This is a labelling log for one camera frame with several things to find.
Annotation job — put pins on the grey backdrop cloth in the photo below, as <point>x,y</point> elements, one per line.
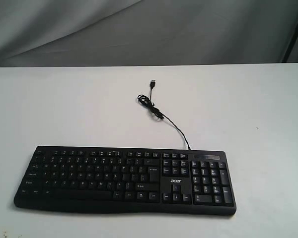
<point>144,32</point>

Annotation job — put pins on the black acer keyboard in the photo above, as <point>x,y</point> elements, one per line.
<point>106,180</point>

